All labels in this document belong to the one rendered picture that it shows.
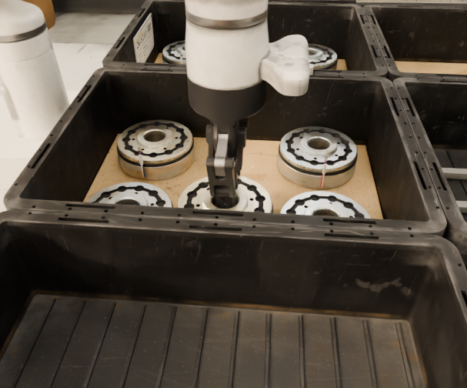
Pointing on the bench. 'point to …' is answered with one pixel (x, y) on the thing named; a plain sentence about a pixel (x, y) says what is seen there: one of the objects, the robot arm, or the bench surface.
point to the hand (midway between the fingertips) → (228, 188)
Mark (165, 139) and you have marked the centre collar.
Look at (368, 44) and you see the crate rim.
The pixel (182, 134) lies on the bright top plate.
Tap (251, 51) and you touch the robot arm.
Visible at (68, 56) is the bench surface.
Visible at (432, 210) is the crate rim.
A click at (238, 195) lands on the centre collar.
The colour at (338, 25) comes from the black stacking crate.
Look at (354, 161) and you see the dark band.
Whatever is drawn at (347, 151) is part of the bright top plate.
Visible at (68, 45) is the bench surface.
